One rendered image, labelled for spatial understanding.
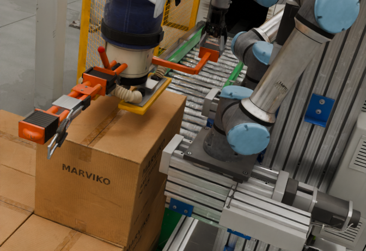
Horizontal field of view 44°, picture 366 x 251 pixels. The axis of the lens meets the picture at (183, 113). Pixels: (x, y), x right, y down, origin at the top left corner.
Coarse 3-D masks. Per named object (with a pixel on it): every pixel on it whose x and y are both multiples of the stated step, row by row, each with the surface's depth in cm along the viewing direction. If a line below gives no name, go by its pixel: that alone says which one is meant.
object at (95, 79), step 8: (88, 72) 151; (96, 72) 152; (104, 72) 153; (112, 72) 152; (88, 80) 147; (96, 80) 146; (104, 80) 146; (112, 80) 149; (104, 88) 147; (112, 88) 151
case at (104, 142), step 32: (160, 96) 200; (96, 128) 168; (128, 128) 172; (160, 128) 176; (64, 160) 163; (96, 160) 159; (128, 160) 155; (160, 160) 188; (64, 192) 169; (96, 192) 165; (128, 192) 161; (64, 224) 177; (96, 224) 172; (128, 224) 167
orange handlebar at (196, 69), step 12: (156, 60) 173; (204, 60) 181; (120, 72) 160; (192, 72) 171; (84, 84) 144; (96, 84) 146; (72, 96) 137; (84, 96) 137; (60, 120) 124; (24, 132) 116; (36, 132) 116
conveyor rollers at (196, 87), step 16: (192, 48) 378; (224, 48) 390; (192, 64) 346; (208, 64) 352; (224, 64) 358; (176, 80) 315; (192, 80) 321; (208, 80) 327; (224, 80) 332; (240, 80) 338; (192, 96) 297; (192, 112) 279; (192, 128) 263
